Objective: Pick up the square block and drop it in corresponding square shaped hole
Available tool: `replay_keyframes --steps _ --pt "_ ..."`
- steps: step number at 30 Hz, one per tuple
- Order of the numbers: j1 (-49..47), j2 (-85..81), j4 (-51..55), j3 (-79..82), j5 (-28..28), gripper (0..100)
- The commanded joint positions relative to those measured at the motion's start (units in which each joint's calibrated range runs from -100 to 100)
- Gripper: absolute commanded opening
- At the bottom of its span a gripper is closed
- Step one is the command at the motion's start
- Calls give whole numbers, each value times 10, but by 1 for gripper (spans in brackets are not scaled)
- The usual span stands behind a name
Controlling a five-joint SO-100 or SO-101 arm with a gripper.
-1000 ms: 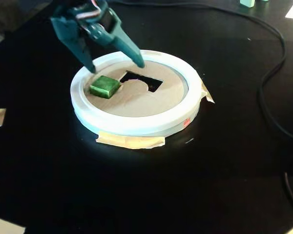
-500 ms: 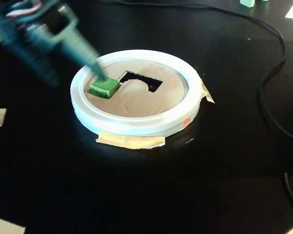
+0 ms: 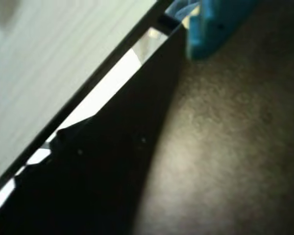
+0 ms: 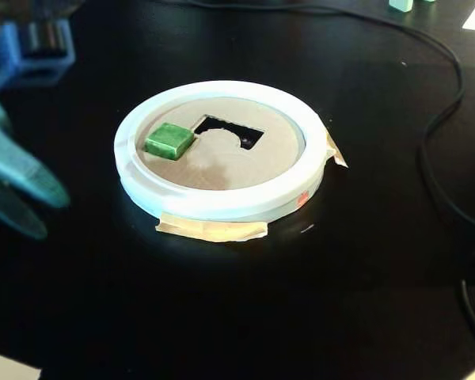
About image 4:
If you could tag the wooden shape sorter lid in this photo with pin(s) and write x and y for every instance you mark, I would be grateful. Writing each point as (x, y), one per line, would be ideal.
(261, 166)

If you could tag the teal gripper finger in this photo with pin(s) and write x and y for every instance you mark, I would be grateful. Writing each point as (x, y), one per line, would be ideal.
(20, 166)
(16, 213)

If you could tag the beige masking tape piece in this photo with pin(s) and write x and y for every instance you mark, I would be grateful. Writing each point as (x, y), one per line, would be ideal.
(338, 156)
(210, 231)

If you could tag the green square wooden block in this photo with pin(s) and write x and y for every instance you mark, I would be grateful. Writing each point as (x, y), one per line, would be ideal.
(168, 138)

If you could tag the white round container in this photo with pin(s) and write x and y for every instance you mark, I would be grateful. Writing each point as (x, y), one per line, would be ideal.
(221, 202)

